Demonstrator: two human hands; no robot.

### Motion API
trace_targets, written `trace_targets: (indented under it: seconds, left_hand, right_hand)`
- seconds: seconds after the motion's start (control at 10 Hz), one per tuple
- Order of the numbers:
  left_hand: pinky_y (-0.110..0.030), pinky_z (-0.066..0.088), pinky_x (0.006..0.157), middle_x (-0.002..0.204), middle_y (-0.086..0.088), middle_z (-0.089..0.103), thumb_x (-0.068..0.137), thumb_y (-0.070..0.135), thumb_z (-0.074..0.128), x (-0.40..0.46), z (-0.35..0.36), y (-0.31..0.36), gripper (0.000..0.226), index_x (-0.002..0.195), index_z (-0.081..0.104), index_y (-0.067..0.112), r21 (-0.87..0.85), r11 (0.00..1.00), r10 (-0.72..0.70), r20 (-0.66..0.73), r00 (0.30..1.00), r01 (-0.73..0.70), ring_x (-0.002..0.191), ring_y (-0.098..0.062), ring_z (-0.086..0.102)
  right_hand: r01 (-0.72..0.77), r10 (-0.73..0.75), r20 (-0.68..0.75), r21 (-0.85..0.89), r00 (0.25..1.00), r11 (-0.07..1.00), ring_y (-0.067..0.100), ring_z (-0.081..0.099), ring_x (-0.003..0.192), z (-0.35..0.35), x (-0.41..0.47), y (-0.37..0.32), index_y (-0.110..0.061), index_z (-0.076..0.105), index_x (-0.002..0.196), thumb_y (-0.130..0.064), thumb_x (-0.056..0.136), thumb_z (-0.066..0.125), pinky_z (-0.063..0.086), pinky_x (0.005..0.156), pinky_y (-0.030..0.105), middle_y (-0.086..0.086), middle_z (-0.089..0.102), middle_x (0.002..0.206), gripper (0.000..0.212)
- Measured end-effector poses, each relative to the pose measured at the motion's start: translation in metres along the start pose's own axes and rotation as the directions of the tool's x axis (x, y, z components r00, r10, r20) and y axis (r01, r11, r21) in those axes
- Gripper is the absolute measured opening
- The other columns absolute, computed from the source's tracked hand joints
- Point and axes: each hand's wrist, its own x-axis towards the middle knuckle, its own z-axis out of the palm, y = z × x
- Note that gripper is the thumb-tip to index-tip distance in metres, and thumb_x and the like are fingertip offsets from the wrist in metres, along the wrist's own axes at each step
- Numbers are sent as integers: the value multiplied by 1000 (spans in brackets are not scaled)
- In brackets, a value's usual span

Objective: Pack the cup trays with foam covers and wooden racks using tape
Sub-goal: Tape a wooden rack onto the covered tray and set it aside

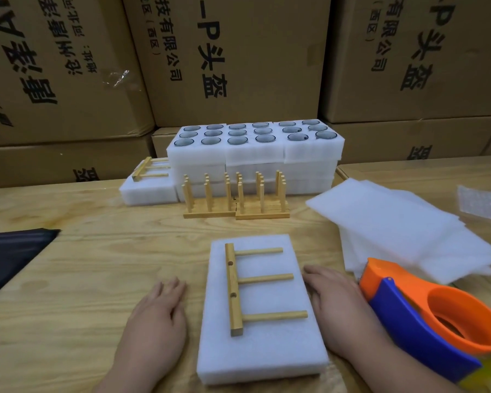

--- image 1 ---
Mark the pile of white foam sheets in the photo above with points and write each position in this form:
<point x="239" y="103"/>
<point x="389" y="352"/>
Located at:
<point x="393" y="225"/>

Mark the black plastic bags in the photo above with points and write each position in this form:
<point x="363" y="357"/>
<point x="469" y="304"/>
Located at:
<point x="8" y="258"/>

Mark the person's left hand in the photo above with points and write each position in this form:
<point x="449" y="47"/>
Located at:
<point x="151" y="331"/>

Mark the wooden peg rack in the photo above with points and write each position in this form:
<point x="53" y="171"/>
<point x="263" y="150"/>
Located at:
<point x="141" y="169"/>
<point x="233" y="290"/>

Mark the stack of white foam trays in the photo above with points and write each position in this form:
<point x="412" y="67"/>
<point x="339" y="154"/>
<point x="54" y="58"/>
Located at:
<point x="196" y="163"/>

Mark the foam package with rack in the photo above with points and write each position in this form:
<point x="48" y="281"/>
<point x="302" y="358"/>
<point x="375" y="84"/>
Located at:
<point x="270" y="339"/>

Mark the clear plastic wrap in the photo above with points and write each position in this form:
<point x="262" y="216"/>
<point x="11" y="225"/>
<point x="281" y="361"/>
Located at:
<point x="483" y="202"/>

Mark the stack of brown cardboard boxes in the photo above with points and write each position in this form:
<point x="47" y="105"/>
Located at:
<point x="229" y="53"/>

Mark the row of wooden peg racks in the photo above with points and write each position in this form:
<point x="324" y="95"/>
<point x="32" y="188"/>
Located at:
<point x="209" y="213"/>

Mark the person's right hand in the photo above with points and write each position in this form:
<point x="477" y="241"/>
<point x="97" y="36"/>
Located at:
<point x="344" y="311"/>

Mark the orange and blue tape dispenser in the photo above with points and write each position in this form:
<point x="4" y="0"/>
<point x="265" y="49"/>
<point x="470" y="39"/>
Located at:
<point x="409" y="331"/>

